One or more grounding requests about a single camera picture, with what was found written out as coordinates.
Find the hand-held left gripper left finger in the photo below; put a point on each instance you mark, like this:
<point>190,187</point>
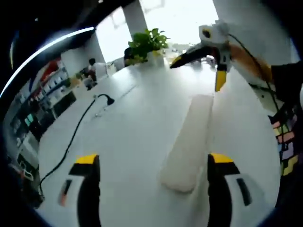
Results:
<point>88,196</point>

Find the beige cutlery case lid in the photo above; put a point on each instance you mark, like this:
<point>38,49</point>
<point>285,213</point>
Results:
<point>189,142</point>

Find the colourful patterned clothing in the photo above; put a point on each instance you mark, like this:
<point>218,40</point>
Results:
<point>286,142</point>

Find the black gooseneck microphone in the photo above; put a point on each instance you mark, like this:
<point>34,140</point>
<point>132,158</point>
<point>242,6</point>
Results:
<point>109,100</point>

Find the green potted plant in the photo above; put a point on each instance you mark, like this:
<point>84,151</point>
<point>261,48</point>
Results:
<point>146,45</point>

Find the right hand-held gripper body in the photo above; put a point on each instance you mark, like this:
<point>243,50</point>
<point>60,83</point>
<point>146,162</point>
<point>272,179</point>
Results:
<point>216,35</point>

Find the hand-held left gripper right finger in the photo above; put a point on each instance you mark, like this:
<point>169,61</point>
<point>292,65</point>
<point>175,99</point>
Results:
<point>220,196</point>

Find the ceiling light strip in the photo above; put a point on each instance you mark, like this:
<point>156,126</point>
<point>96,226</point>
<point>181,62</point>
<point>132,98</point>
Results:
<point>35,55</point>

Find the white storage shelving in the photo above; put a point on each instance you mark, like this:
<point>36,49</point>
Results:
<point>47,94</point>

